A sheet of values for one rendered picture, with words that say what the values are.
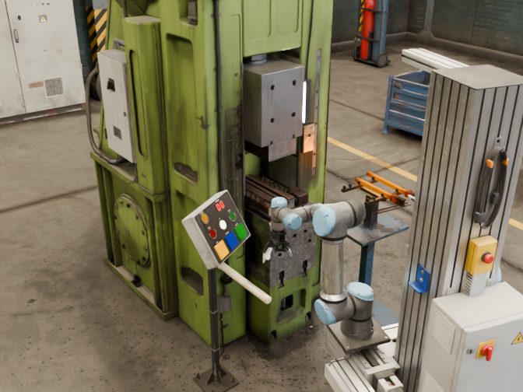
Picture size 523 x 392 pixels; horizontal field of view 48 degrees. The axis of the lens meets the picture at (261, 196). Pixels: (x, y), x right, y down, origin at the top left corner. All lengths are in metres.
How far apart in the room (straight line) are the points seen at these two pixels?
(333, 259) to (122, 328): 2.06
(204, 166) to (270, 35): 0.79
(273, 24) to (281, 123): 0.52
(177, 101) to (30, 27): 4.83
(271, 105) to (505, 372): 1.70
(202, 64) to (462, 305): 1.68
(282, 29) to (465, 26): 8.76
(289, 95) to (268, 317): 1.40
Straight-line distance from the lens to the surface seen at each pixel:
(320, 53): 3.55
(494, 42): 11.59
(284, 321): 3.88
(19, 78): 8.19
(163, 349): 3.96
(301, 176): 3.71
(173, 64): 3.39
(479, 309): 2.33
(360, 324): 2.71
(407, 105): 7.24
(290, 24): 3.36
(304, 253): 3.69
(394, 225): 3.86
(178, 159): 3.57
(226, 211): 3.07
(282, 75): 3.18
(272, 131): 3.23
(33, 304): 4.57
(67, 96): 8.39
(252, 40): 3.20
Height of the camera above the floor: 2.56
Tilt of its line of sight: 27 degrees down
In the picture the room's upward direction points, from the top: straight up
